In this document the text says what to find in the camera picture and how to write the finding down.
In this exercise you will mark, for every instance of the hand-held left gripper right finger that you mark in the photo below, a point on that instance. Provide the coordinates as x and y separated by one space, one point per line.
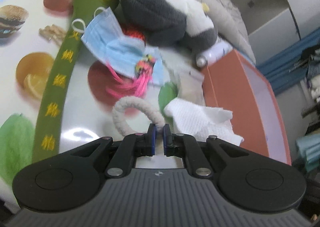
166 143

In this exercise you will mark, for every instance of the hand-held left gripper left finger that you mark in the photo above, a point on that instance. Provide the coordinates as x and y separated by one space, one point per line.
152 142

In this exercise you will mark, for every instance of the white paper tissue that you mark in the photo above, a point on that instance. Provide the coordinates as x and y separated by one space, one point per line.
192 117

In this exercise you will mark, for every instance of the pink tassel ornament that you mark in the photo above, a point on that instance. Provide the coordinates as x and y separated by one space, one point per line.
140 77

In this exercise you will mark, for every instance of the orange cardboard box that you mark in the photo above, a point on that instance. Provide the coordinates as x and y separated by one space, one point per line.
225 97

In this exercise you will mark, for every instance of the red gold packet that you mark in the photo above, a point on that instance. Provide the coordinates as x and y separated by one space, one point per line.
135 34

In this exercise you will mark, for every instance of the blue face mask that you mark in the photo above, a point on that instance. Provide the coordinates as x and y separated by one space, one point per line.
105 34

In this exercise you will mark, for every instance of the fruit printed mat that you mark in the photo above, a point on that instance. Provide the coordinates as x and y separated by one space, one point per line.
87 117

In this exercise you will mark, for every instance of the white spray bottle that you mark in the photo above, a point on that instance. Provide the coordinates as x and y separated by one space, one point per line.
215 53

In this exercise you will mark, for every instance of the green sash with yellow letters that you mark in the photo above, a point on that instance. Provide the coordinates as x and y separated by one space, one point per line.
57 87

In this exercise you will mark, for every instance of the grey white penguin plush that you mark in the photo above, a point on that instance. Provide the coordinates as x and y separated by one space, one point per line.
155 14

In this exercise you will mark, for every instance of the grey duvet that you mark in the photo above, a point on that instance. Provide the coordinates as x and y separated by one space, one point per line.
225 12

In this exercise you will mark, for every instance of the blue curtain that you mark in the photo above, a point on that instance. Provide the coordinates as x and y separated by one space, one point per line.
287 62

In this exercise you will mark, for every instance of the white cabinet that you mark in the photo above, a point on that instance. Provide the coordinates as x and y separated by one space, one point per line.
275 4

